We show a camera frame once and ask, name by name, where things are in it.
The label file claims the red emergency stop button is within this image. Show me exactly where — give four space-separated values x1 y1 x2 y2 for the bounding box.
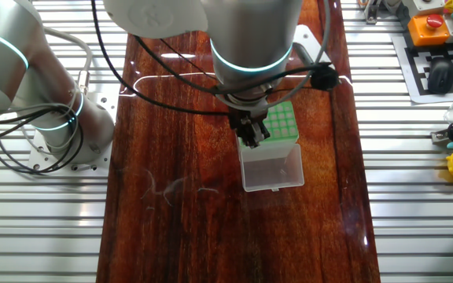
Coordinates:
425 14 444 31

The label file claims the yellow button box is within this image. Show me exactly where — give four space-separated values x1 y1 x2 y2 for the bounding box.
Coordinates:
407 13 451 47

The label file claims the black computer mouse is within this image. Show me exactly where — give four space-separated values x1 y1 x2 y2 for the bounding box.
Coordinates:
426 57 453 95

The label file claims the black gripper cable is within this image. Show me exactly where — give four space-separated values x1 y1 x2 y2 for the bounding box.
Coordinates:
131 35 332 96

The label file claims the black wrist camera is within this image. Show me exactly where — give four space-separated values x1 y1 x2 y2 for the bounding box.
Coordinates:
309 62 341 92

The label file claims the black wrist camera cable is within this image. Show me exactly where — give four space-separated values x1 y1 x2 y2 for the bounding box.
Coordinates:
90 0 234 117

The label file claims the tall translucent green tip box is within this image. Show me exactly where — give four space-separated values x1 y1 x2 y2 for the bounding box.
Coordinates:
237 101 305 193

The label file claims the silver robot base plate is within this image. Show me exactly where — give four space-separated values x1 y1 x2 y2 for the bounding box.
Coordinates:
28 92 120 176

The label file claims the glossy brown wooden board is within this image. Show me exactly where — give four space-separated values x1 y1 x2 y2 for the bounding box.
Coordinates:
95 0 381 283

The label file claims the grey cable with metal plug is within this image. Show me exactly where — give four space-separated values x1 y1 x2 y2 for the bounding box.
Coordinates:
41 26 94 95

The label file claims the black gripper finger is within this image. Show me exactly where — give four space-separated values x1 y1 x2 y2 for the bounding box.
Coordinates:
237 125 260 149
252 119 271 145

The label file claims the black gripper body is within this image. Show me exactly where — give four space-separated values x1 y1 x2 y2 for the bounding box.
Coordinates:
227 105 271 133

